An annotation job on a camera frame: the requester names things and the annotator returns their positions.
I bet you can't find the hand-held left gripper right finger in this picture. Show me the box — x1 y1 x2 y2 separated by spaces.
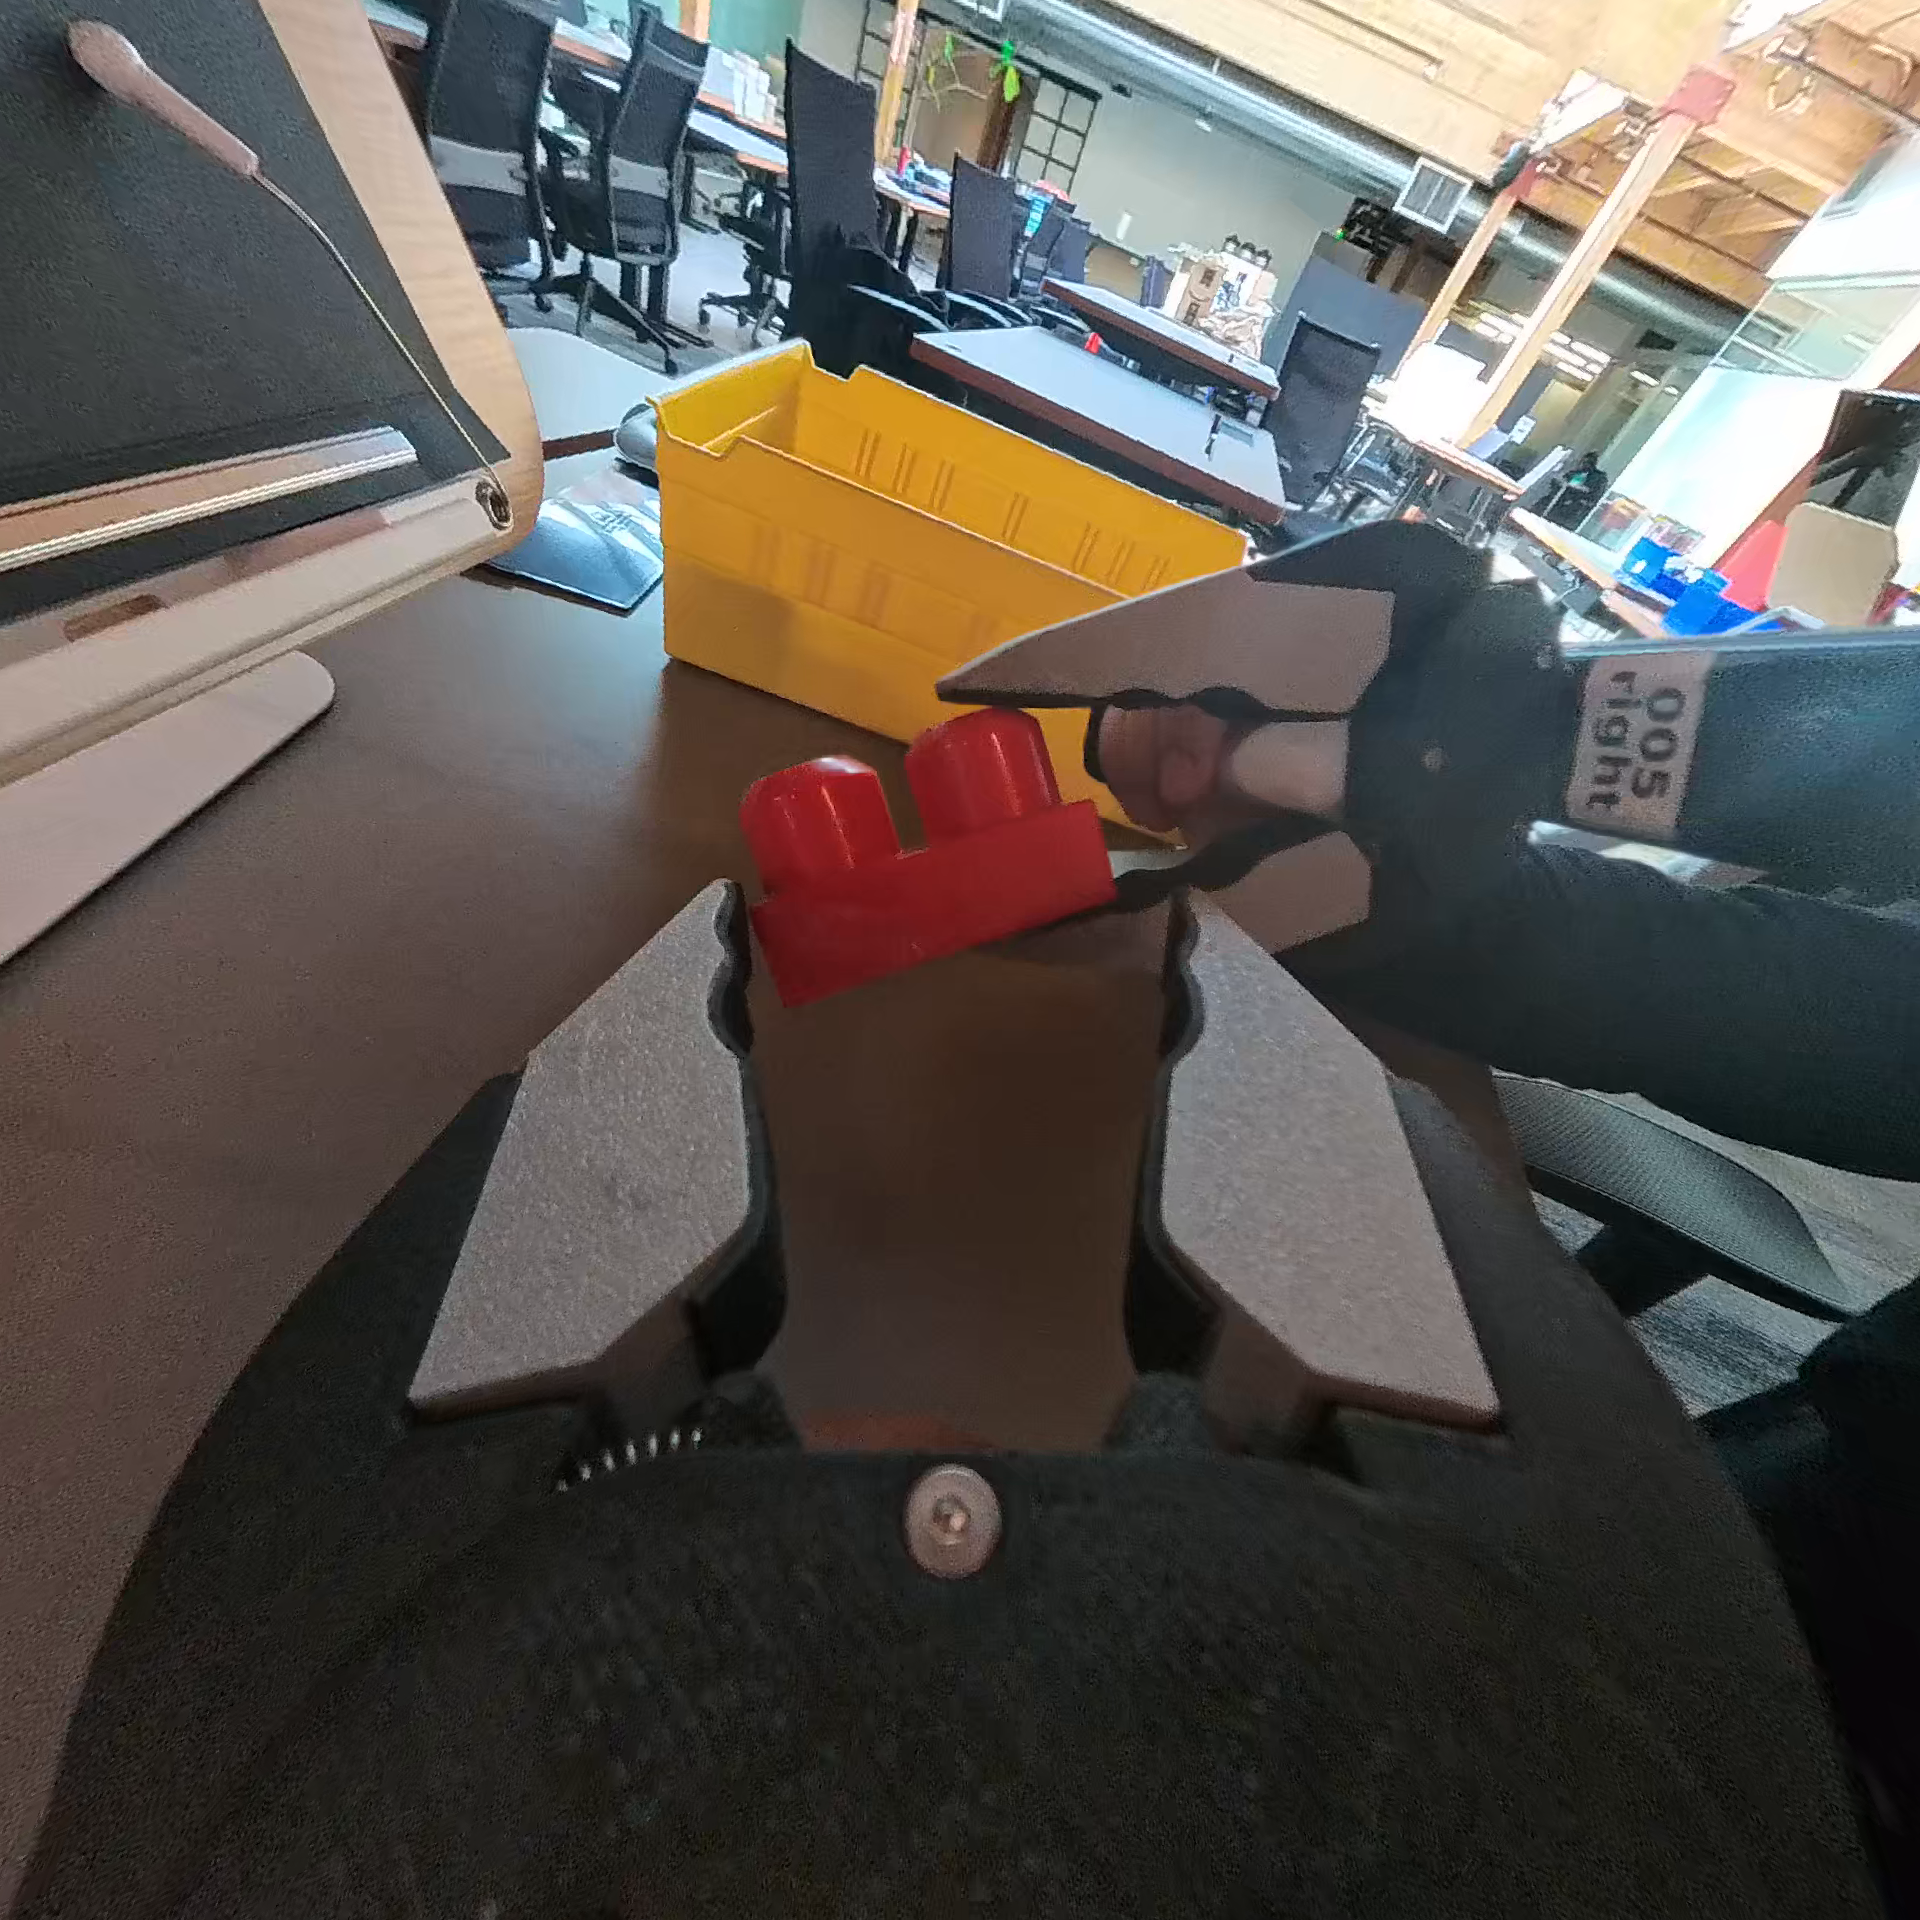
1122 884 1504 1449

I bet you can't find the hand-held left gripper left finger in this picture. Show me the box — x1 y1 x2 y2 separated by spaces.
405 881 789 1420

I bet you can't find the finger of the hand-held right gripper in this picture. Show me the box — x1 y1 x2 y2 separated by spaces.
938 566 1400 825
1112 829 1376 957

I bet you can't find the red toy building block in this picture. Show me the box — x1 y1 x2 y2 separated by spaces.
738 708 1120 1011

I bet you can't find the person's right forearm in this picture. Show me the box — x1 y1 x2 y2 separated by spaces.
1319 833 1920 1181

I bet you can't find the person's right hand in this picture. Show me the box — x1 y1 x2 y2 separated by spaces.
1100 701 1250 833

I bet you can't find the grey office table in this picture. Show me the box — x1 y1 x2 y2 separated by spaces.
907 322 1292 523

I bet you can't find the black office chair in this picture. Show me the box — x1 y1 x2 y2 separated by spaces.
1492 1073 1872 1326
778 42 965 380
935 154 1055 330
1264 310 1384 515
544 8 715 376
416 0 560 309

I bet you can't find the yellow plastic bin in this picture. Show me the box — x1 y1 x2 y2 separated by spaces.
647 342 1258 836

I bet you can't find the cardboard box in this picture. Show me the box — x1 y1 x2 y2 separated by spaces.
1770 502 1910 626

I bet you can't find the dark printed mouse pad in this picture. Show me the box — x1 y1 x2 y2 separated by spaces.
487 449 669 611

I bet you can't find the wooden book stand white base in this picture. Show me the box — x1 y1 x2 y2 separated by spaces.
0 0 544 964

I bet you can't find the wooden post red bracket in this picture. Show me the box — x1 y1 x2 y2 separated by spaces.
1443 67 1744 454

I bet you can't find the silver ventilation duct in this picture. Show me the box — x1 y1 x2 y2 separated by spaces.
960 0 1779 338

